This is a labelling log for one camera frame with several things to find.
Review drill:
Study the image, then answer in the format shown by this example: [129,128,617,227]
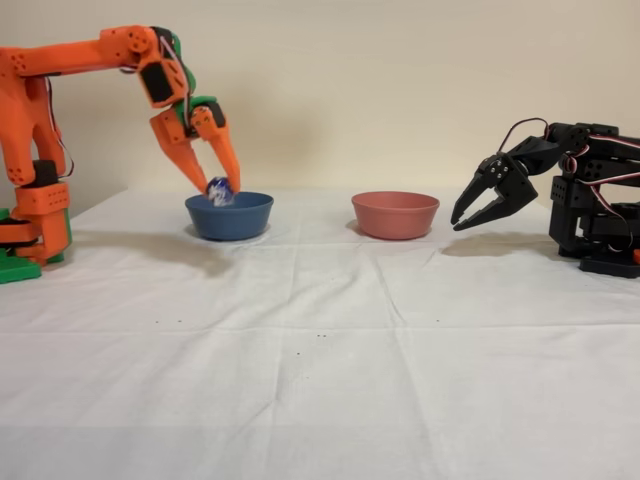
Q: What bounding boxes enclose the blue candy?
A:
[204,175,236,207]

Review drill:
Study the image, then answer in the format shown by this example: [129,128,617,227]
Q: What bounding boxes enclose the black arm gripper cable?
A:
[498,117,550,154]

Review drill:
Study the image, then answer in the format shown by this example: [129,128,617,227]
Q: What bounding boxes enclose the orange arm shoulder cable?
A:
[46,74,77,180]

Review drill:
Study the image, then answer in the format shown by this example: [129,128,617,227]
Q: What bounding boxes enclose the pink bowl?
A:
[350,191,441,241]

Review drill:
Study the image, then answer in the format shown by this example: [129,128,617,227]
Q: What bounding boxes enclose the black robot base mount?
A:
[579,253,640,279]

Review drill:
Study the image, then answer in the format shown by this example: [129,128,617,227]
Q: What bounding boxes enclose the orange arm gripper cable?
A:
[158,28,196,131]

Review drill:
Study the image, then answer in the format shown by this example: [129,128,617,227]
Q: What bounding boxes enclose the blue bowl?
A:
[184,191,275,242]

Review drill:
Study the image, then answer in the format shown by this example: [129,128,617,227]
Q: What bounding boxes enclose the green robot base mount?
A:
[0,207,42,285]

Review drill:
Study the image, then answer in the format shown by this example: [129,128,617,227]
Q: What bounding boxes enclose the white tablecloth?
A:
[0,187,640,480]

